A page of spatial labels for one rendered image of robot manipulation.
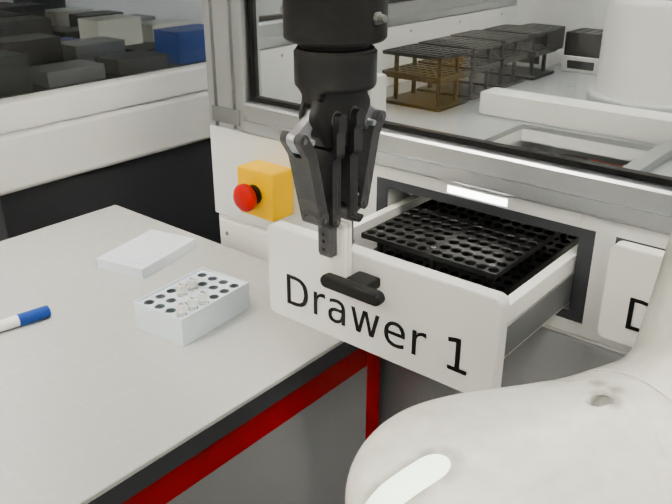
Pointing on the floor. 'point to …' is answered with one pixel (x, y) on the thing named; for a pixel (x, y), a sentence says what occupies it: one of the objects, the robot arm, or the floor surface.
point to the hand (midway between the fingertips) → (336, 251)
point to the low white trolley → (166, 384)
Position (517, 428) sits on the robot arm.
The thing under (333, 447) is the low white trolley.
